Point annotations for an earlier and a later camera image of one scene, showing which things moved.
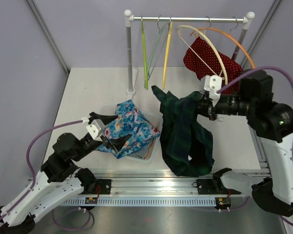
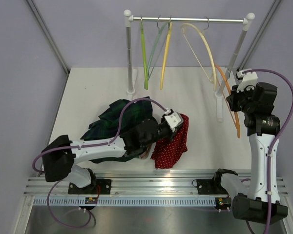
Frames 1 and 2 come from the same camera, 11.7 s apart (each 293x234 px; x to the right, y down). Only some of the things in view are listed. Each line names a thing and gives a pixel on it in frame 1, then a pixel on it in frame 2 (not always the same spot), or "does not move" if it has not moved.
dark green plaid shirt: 186,144 → 107,126
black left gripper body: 88,146 → 161,132
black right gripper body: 210,110 → 241,101
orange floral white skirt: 144,152 does not move
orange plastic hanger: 229,35 → 237,126
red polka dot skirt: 202,60 → 166,154
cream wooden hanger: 205,34 → 215,81
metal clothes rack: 130,18 does not move
